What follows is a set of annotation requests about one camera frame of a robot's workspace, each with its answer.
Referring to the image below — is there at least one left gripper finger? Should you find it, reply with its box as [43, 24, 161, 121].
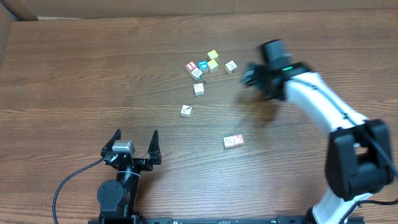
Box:
[102, 129, 121, 152]
[147, 130, 161, 159]

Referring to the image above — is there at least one cream block pencil picture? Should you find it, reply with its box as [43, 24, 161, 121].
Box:
[180, 105, 192, 118]

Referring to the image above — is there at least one cream block red side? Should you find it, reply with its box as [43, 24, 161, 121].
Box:
[233, 134, 244, 147]

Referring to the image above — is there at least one blue letter P block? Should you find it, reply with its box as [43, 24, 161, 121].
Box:
[223, 136, 235, 149]

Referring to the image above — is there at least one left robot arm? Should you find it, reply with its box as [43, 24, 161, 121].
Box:
[88, 130, 162, 224]

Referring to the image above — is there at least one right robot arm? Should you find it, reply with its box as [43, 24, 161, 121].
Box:
[242, 39, 397, 223]

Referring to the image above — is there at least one cream block right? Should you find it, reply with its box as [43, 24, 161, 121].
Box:
[225, 60, 237, 74]

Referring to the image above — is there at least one yellow block near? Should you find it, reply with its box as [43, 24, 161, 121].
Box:
[207, 59, 218, 73]

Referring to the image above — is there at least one yellow block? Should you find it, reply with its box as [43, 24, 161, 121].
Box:
[207, 50, 219, 61]
[207, 59, 218, 73]

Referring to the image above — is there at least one yellow block far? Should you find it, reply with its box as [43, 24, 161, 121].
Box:
[207, 50, 219, 61]

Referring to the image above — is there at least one cream block middle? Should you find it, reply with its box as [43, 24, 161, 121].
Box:
[193, 83, 205, 96]

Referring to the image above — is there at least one cream block green side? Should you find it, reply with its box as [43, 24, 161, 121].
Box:
[190, 68, 203, 82]

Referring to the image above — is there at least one red letter I block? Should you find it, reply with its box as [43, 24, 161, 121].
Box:
[185, 61, 197, 74]

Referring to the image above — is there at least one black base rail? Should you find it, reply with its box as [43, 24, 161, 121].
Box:
[88, 216, 365, 224]

